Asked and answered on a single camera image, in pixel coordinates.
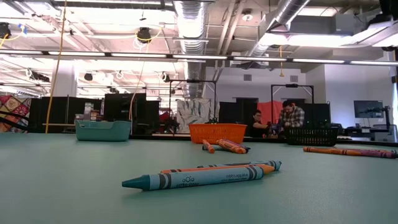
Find white patterned cloth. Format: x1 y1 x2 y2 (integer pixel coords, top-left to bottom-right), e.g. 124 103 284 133
176 98 216 134

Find orange plastic basket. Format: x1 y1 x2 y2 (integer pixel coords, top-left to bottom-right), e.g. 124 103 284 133
188 123 248 145

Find black partition panel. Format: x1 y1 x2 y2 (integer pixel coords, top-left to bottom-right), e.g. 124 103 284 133
295 102 331 129
29 96 104 134
103 92 160 135
218 97 259 138

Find long ceiling light strip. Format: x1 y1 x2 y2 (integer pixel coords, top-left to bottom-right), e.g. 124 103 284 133
0 49 398 67

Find person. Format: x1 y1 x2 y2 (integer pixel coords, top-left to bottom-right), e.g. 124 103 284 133
250 109 272 138
277 100 305 129

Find red cloth curtain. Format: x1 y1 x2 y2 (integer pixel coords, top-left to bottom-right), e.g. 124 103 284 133
257 100 284 125

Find teal plastic bin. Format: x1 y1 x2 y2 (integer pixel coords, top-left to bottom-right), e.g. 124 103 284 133
75 119 132 142

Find stacked small boxes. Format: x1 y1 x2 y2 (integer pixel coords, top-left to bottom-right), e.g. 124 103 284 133
74 101 103 122

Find black plastic basket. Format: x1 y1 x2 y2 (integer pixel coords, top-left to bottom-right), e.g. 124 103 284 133
285 126 340 147

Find colourful patchwork quilt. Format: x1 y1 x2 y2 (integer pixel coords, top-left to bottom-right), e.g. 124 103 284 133
0 95 32 134

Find grey background workstation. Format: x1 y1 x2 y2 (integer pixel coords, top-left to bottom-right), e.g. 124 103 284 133
341 123 398 143

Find black metal stand frame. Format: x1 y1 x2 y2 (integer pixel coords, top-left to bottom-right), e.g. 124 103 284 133
169 79 218 125
270 83 315 105

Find thin yellow hanging cable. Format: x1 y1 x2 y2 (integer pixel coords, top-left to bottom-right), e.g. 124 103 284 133
129 29 162 122

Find silver spiral duct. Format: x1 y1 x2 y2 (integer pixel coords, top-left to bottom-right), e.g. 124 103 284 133
248 0 312 58
172 0 208 99

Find dark wall monitor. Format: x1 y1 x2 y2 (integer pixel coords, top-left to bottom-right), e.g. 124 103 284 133
353 100 385 119

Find black looped cable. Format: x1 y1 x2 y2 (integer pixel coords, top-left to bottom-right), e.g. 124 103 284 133
0 111 31 132

